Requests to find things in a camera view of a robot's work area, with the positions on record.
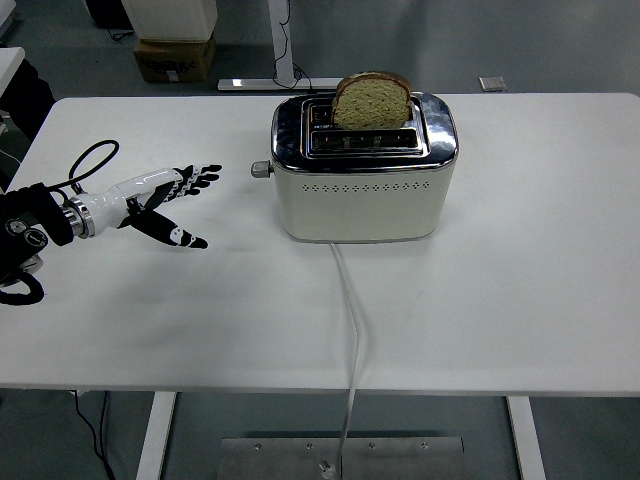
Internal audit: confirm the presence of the black case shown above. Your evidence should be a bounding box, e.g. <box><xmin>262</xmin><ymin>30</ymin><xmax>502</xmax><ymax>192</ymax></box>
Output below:
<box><xmin>85</xmin><ymin>0</ymin><xmax>132</xmax><ymax>30</ymax></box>

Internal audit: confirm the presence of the white toaster power cord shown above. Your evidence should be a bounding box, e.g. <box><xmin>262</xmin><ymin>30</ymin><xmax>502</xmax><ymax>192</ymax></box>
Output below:
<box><xmin>319</xmin><ymin>241</ymin><xmax>362</xmax><ymax>475</ymax></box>

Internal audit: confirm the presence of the white appliance housing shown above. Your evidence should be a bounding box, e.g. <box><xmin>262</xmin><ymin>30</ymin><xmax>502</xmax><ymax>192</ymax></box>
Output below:
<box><xmin>122</xmin><ymin>0</ymin><xmax>220</xmax><ymax>42</ymax></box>

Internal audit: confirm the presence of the white side table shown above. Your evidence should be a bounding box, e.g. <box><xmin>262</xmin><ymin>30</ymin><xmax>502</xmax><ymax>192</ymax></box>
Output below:
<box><xmin>0</xmin><ymin>47</ymin><xmax>26</xmax><ymax>101</ymax></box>

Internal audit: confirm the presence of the black cable on desk leg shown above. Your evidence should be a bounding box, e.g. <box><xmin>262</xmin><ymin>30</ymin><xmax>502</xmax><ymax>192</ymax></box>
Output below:
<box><xmin>272</xmin><ymin>0</ymin><xmax>314</xmax><ymax>91</ymax></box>

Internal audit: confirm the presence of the black cable under table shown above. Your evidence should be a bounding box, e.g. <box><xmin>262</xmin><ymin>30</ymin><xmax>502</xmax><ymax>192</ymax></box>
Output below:
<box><xmin>73</xmin><ymin>390</ymin><xmax>117</xmax><ymax>480</ymax></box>

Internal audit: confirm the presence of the cream toaster chrome top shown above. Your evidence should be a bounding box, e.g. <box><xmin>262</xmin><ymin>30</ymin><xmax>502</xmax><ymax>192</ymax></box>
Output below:
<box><xmin>250</xmin><ymin>91</ymin><xmax>459</xmax><ymax>244</ymax></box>

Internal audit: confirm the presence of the white table leg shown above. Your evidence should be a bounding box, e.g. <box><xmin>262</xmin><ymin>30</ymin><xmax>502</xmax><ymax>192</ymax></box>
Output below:
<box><xmin>504</xmin><ymin>395</ymin><xmax>547</xmax><ymax>480</ymax></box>
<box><xmin>135</xmin><ymin>391</ymin><xmax>178</xmax><ymax>480</ymax></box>

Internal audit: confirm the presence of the brown bread slice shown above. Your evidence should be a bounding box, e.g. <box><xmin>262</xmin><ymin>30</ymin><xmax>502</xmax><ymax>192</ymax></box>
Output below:
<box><xmin>331</xmin><ymin>70</ymin><xmax>414</xmax><ymax>131</ymax></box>

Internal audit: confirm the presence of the brown cardboard box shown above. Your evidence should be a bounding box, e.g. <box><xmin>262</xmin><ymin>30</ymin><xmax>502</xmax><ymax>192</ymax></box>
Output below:
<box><xmin>133</xmin><ymin>33</ymin><xmax>218</xmax><ymax>84</ymax></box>

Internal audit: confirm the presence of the white desk leg with foot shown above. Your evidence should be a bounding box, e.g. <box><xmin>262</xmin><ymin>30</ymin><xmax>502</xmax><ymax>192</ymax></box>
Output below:
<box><xmin>217</xmin><ymin>0</ymin><xmax>346</xmax><ymax>93</ymax></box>

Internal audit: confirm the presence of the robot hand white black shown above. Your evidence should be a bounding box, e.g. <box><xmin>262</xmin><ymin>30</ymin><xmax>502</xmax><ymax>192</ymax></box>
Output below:
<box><xmin>81</xmin><ymin>163</ymin><xmax>223</xmax><ymax>251</ymax></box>

